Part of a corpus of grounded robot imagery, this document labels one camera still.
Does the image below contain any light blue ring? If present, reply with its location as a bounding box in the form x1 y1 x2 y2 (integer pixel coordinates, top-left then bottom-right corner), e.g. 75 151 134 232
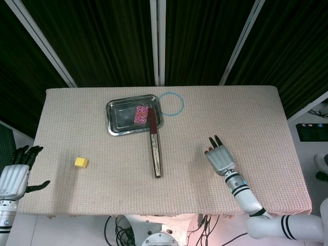
158 91 185 116

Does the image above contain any pink patterned card box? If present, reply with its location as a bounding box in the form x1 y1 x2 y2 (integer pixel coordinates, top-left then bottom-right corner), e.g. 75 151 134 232
133 105 150 125

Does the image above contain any rectangular metal tray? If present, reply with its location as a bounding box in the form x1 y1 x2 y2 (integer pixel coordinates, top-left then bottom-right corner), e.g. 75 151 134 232
106 94 165 136

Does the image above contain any black cable bundle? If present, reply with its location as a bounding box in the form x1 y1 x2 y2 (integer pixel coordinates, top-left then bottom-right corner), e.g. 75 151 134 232
104 215 135 246

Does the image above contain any beige woven tablecloth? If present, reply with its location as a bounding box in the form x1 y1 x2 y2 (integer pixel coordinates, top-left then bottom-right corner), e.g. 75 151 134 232
18 85 313 220

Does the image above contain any right orange-tipped robot hand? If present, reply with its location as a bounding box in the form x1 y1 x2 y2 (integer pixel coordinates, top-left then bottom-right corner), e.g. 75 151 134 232
203 135 237 177

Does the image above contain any yellow cube block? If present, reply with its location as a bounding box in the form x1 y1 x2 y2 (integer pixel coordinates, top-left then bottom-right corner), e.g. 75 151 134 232
74 157 89 169

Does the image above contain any black device with buttons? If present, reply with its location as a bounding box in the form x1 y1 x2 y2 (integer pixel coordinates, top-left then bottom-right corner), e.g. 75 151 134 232
295 122 328 142

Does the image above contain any white and dark machine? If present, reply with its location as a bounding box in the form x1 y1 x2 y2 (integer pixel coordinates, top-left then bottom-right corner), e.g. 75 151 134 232
314 153 328 174

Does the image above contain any white robot torso base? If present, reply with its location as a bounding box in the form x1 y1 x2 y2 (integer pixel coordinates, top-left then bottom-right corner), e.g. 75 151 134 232
115 214 199 246

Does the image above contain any white partition frame post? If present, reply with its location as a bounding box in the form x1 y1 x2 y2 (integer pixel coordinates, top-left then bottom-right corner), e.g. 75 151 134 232
286 91 328 121
219 0 269 87
149 0 167 87
6 0 77 88
0 119 35 140

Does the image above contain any left black-fingered robot hand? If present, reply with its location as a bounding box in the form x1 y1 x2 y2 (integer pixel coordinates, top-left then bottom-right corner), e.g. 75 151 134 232
0 145 51 200

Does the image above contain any folded dark red fan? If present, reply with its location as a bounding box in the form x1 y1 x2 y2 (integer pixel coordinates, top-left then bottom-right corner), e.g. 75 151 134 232
148 108 163 179

